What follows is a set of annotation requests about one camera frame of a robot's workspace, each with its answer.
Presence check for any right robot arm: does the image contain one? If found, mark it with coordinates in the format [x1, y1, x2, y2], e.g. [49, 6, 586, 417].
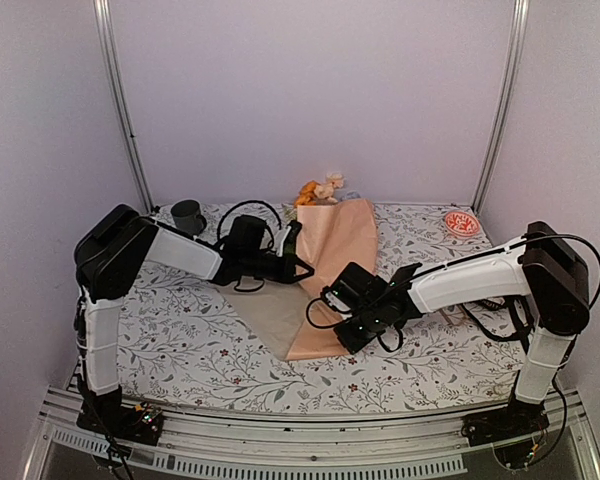
[320, 221, 600, 436]

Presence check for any peach wrapping paper sheet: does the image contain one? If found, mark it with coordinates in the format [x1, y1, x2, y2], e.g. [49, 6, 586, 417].
[218, 198, 378, 361]

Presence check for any orange fake flower stem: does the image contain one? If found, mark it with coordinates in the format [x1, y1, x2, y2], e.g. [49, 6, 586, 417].
[293, 173, 345, 208]

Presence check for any red patterned small dish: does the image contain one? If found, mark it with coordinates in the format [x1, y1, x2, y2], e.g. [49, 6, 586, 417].
[444, 210, 481, 237]

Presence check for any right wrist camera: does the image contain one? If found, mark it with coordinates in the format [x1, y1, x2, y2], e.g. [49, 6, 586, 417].
[320, 287, 351, 315]

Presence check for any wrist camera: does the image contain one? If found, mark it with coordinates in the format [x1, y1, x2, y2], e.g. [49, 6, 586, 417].
[274, 220, 302, 257]
[320, 287, 351, 315]

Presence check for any blue fake flower stem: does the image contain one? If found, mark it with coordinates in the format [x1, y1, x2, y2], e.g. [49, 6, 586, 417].
[342, 191, 361, 201]

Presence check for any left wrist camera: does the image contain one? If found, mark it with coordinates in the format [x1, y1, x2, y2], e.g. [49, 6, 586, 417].
[274, 220, 302, 257]

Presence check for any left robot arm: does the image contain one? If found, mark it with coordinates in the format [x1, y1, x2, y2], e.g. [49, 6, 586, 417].
[74, 204, 315, 434]

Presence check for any tan ribbon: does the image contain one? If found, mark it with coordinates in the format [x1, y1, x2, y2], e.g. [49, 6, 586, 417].
[440, 306, 471, 328]

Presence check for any black printed ribbon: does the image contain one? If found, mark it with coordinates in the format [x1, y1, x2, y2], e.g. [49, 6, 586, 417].
[460, 297, 535, 353]

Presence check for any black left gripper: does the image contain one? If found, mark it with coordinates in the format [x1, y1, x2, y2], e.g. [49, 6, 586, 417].
[242, 251, 314, 284]

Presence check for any dark grey mug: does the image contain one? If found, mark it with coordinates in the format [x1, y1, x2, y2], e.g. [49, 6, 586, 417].
[170, 199, 207, 236]

